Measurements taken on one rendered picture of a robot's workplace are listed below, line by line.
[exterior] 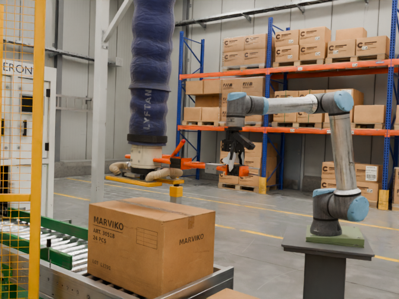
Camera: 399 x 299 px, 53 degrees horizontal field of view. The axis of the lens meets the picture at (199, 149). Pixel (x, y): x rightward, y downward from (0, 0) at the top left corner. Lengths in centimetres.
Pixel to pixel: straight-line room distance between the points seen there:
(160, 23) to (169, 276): 130
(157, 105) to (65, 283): 107
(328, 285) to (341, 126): 94
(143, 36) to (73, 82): 1030
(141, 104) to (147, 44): 32
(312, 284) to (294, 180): 837
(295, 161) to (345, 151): 849
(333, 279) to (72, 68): 1084
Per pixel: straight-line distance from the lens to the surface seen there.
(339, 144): 236
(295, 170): 1084
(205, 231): 217
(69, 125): 1235
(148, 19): 224
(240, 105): 190
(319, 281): 260
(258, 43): 1013
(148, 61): 219
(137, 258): 210
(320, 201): 253
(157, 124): 219
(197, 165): 202
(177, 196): 276
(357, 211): 241
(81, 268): 258
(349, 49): 931
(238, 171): 188
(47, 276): 250
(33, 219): 234
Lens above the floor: 136
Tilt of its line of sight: 2 degrees down
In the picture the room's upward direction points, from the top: 2 degrees clockwise
